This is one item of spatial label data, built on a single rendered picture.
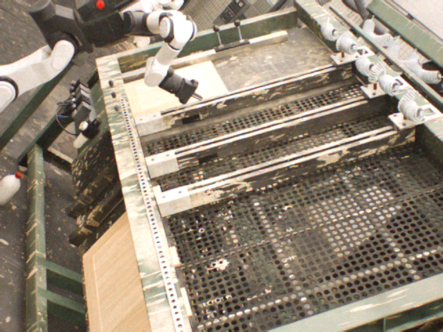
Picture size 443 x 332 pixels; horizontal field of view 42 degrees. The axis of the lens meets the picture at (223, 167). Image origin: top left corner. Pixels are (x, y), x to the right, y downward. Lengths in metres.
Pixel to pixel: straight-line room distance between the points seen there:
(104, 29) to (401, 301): 1.69
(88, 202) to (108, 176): 0.20
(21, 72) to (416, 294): 1.94
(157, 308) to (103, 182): 1.32
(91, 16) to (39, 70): 0.36
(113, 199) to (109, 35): 0.79
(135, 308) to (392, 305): 1.06
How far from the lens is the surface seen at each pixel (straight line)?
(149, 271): 2.01
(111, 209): 2.93
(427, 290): 1.87
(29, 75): 2.82
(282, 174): 2.28
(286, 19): 3.56
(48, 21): 2.71
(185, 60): 3.21
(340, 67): 2.87
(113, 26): 2.67
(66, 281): 2.92
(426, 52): 3.28
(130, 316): 2.42
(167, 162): 2.42
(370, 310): 1.80
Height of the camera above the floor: 1.78
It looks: 16 degrees down
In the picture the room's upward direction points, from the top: 45 degrees clockwise
